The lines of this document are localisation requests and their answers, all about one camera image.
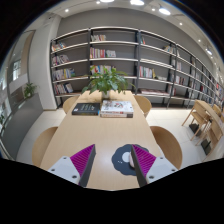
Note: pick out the round-backed wooden chair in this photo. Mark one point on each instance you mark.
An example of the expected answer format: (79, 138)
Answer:
(41, 145)
(69, 104)
(144, 104)
(168, 143)

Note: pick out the green potted plant white pot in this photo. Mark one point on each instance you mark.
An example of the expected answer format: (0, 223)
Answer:
(106, 81)

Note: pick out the dark cartoon-face mouse pad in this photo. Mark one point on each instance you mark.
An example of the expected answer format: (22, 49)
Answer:
(118, 165)

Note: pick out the black hardcover book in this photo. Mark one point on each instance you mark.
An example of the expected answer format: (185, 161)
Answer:
(86, 108)

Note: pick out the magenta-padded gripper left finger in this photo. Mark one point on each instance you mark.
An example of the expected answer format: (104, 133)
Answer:
(66, 168)

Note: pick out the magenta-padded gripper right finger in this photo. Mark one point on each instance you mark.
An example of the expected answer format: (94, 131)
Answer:
(159, 168)

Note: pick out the light wooden side table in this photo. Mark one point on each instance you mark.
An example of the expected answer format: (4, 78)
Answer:
(203, 106)

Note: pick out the round ceiling lights group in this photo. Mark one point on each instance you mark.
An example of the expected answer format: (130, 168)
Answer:
(136, 2)

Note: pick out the small green ledge plant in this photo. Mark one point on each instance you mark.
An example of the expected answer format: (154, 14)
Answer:
(29, 90)

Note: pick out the wooden slatted chairs group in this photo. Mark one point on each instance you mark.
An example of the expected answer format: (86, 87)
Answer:
(200, 118)

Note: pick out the grey bookshelf unit with books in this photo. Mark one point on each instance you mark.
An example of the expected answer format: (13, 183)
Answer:
(113, 53)

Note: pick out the red-spined book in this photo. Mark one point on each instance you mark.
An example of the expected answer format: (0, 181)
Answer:
(116, 115)

